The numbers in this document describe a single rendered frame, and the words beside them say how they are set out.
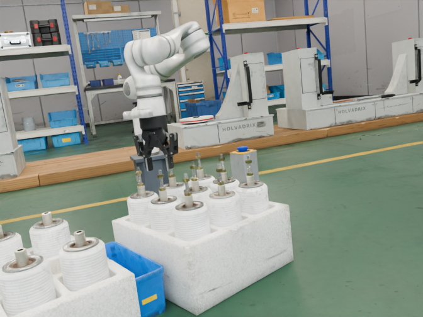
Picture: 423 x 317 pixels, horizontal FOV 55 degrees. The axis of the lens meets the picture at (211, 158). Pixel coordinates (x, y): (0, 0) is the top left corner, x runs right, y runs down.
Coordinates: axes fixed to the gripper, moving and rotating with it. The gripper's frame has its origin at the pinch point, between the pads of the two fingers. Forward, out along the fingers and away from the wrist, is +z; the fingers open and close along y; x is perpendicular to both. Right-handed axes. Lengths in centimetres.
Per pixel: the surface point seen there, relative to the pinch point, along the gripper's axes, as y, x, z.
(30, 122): 409, -265, -2
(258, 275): -23.4, -7.8, 33.6
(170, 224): -3.5, 3.2, 15.9
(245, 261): -21.9, -3.5, 27.7
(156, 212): -0.5, 4.8, 12.1
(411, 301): -62, -9, 35
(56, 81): 372, -289, -51
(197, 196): -6.6, -7.3, 10.8
